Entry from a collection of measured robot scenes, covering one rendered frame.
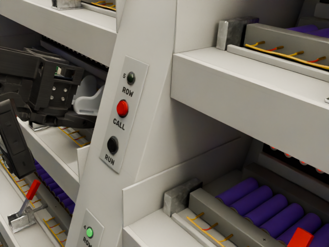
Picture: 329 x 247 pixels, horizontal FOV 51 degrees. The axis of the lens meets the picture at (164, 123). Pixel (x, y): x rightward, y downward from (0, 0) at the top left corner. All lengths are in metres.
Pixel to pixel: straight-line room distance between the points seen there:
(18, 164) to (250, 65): 0.31
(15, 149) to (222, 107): 0.28
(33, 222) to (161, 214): 0.33
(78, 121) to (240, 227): 0.24
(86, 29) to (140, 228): 0.25
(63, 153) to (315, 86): 0.36
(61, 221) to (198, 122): 0.34
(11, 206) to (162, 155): 0.43
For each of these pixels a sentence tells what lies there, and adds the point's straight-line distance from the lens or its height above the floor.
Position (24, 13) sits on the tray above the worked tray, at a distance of 0.66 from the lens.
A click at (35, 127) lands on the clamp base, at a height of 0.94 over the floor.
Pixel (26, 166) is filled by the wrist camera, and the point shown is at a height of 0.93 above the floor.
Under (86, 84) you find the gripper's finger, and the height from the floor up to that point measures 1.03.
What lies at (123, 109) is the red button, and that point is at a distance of 0.37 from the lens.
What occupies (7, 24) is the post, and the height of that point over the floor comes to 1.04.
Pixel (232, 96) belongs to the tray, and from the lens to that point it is 0.29.
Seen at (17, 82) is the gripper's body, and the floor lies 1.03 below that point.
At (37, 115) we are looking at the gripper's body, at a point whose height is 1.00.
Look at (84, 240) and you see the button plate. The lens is 0.45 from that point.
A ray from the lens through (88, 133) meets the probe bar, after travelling 0.52.
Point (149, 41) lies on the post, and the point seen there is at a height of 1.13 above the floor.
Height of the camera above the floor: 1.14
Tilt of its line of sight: 14 degrees down
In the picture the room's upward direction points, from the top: 17 degrees clockwise
